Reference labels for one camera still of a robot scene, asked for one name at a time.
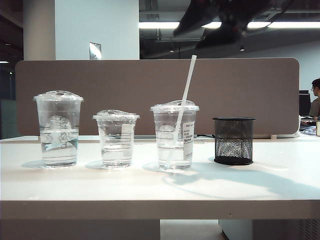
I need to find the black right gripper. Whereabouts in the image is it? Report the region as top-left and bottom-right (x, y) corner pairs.
(173, 0), (277, 50)

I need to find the white drinking straw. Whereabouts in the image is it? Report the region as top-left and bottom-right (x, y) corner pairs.
(166, 54), (198, 172)

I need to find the medium clear cup white label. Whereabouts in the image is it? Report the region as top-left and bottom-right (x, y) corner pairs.
(149, 100), (200, 172)

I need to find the small clear lidded plastic cup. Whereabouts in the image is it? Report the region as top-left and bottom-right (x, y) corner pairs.
(92, 109), (141, 170)

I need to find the large clear lidded plastic cup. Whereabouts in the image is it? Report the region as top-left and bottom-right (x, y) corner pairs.
(32, 91), (85, 169)

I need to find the brown desk partition panel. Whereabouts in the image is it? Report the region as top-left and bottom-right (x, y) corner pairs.
(14, 57), (301, 137)

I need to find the black mesh pen holder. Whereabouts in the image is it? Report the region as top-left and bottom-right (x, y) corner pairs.
(212, 117), (256, 166)

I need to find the black computer monitor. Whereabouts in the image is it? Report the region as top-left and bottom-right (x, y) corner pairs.
(298, 90), (312, 117)

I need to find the white partition foot clamp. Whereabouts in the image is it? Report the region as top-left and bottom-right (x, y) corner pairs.
(271, 129), (301, 140)

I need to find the seated person with glasses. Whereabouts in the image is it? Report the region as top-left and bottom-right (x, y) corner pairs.
(308, 77), (320, 121)

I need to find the silver wall plaque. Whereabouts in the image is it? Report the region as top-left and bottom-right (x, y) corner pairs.
(88, 41), (102, 61)

